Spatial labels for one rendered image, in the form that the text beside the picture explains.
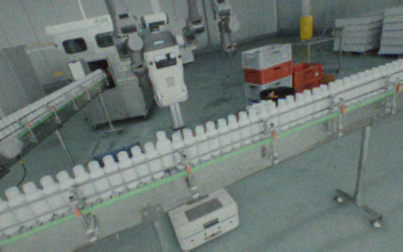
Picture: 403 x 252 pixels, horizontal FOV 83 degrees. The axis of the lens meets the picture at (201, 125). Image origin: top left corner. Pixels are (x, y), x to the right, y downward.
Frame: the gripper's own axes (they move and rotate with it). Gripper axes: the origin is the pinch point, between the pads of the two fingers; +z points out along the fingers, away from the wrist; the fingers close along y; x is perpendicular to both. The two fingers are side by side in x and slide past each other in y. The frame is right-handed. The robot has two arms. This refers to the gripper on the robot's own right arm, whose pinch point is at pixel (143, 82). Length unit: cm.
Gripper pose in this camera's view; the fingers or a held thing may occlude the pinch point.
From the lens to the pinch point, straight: 110.9
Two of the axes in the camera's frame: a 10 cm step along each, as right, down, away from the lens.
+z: 1.8, 9.0, 3.9
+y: 3.8, 3.0, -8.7
